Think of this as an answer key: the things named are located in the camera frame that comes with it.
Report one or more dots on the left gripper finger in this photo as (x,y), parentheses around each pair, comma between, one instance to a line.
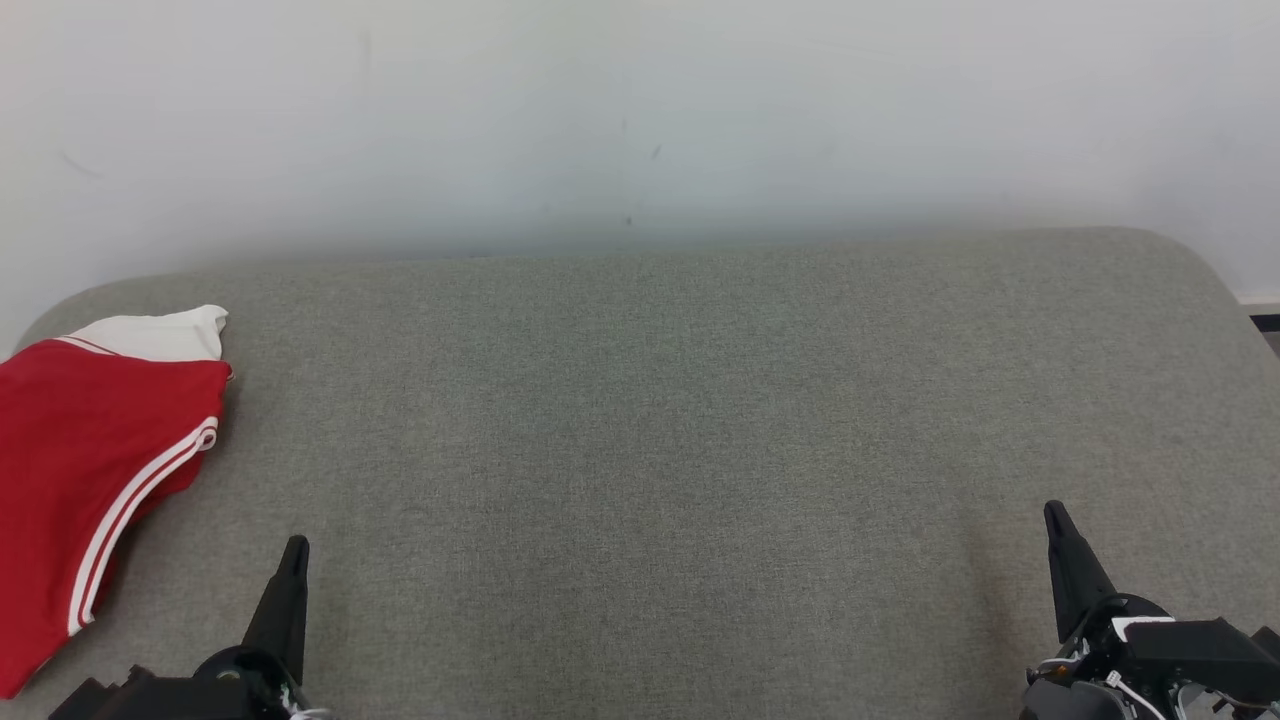
(285,610)

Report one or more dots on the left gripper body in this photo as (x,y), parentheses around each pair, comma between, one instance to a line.
(245,690)

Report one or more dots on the black baseboard strip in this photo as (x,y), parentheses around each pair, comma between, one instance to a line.
(1266,321)

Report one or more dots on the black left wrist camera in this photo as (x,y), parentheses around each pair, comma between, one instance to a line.
(120,700)

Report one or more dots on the red basketball jersey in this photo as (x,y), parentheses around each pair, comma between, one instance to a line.
(70,450)

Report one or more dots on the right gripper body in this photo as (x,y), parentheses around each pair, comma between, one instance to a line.
(1085,690)

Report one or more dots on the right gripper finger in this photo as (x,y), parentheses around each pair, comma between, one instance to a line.
(1078,580)

